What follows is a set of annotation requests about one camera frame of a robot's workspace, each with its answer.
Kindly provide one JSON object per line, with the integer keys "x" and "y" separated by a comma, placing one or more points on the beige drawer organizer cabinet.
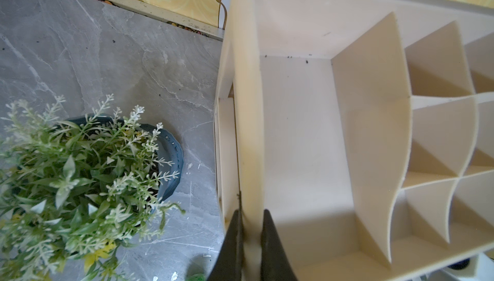
{"x": 365, "y": 127}

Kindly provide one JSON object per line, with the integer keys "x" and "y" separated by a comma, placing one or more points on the green roll upper left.
{"x": 196, "y": 277}

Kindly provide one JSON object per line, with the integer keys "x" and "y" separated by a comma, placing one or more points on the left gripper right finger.
{"x": 274, "y": 263}

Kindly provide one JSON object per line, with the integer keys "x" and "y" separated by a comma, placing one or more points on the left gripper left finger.
{"x": 229, "y": 264}

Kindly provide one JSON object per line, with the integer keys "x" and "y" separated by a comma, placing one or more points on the potted green plant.
{"x": 78, "y": 190}

